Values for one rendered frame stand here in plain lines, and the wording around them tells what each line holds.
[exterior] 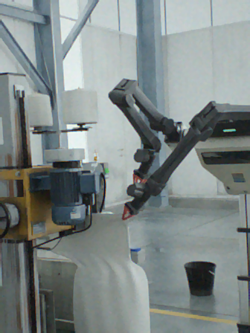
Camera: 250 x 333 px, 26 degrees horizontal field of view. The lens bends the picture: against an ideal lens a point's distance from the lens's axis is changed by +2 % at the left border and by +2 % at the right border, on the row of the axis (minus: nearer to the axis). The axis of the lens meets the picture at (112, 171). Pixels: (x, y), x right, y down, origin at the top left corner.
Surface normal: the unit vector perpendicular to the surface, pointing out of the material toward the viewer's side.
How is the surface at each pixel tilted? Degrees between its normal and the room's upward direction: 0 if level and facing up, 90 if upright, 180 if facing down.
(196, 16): 90
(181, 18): 90
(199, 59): 90
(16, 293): 90
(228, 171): 130
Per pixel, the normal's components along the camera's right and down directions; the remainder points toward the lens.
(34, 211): 0.84, -0.01
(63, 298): -0.54, 0.07
